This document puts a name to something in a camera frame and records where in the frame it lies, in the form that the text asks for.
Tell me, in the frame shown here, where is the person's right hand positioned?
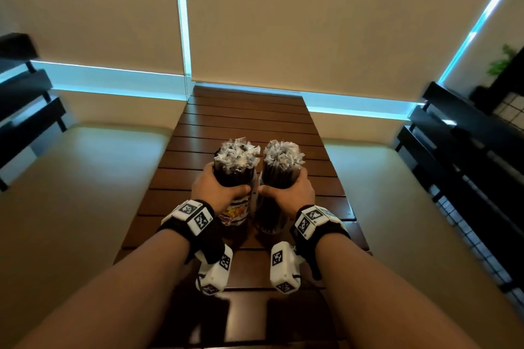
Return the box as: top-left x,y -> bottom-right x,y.
258,167 -> 316,219

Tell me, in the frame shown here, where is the person's left hand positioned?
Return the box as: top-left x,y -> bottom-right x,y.
191,161 -> 252,216

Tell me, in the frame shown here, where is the transparent plastic cup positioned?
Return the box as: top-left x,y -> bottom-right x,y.
254,164 -> 302,235
212,163 -> 257,227

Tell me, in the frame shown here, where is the person's right forearm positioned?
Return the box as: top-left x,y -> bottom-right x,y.
315,233 -> 480,349

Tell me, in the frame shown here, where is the person's left forearm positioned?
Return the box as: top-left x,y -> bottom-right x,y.
16,230 -> 191,349

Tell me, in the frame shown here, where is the black wristband with white markers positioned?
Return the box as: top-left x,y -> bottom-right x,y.
289,204 -> 352,280
157,199 -> 226,264

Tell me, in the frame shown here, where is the beige padded bench seat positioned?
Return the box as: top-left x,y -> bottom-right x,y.
323,140 -> 524,349
0,125 -> 172,349

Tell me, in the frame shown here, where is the beige roller blind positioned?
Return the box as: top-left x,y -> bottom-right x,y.
0,0 -> 184,75
444,0 -> 524,96
184,0 -> 521,101

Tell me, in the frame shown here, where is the black slatted bench backrest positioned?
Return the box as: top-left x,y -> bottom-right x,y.
395,82 -> 524,292
0,33 -> 68,192

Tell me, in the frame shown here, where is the green plant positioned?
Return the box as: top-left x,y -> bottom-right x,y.
486,44 -> 519,77

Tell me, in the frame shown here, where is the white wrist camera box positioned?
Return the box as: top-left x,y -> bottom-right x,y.
269,241 -> 306,294
195,244 -> 234,296

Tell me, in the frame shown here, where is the black framed wire grid panel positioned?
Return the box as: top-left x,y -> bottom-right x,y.
471,46 -> 524,116

